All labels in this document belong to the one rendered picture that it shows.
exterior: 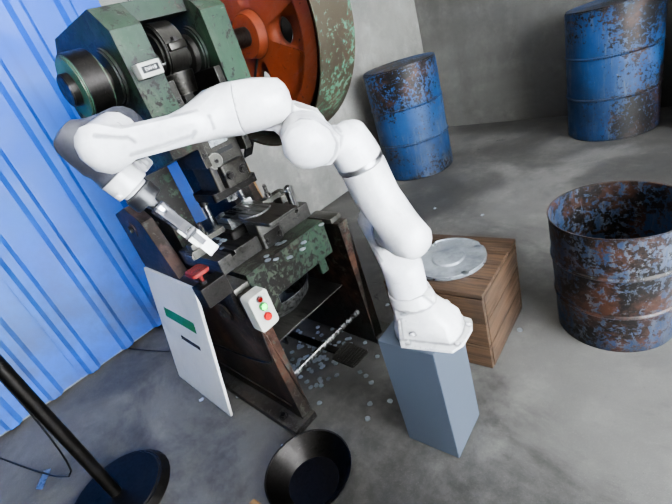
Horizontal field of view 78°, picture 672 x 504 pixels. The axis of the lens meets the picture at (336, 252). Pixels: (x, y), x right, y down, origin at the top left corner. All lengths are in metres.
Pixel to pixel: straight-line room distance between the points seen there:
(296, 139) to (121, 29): 0.71
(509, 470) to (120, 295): 2.17
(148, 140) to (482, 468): 1.28
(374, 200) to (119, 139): 0.53
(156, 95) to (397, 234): 0.84
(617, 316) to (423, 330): 0.76
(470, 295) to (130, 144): 1.13
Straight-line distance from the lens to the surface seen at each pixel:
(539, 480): 1.47
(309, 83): 1.57
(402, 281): 1.09
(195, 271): 1.32
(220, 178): 1.53
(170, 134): 0.89
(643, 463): 1.54
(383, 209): 0.97
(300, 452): 1.64
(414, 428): 1.51
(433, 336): 1.16
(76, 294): 2.66
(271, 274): 1.49
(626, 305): 1.66
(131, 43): 1.41
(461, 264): 1.65
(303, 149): 0.85
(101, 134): 0.90
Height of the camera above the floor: 1.26
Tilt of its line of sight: 27 degrees down
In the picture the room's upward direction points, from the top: 19 degrees counter-clockwise
